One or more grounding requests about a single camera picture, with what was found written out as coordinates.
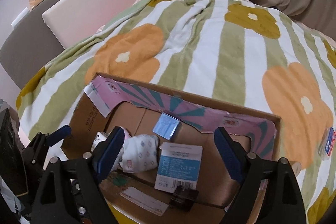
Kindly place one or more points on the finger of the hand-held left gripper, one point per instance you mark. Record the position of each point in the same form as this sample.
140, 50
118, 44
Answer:
61, 131

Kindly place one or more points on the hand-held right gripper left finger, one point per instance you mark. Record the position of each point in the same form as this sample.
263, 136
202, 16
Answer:
109, 154

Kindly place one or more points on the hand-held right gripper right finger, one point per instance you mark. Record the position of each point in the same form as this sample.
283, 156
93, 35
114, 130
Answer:
229, 154

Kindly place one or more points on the floral tissue pack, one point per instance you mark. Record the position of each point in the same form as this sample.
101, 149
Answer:
99, 140

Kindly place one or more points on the cardboard box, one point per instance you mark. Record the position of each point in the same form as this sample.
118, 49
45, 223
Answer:
210, 153

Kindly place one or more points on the white patterned sock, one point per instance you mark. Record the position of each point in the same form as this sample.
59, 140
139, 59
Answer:
141, 153

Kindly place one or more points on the blue white carton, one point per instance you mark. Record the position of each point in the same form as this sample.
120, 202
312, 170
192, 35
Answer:
178, 166

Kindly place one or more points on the small black jar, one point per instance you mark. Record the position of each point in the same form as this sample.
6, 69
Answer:
183, 199

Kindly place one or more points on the small blue cube box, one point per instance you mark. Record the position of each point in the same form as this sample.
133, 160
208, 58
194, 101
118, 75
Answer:
168, 127

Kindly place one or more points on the red blue floss box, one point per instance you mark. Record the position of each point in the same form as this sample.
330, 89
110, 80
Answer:
329, 144

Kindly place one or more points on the striped flower blanket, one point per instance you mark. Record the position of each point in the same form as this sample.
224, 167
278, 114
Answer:
210, 43

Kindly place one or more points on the white block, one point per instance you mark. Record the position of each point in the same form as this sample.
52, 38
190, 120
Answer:
21, 16

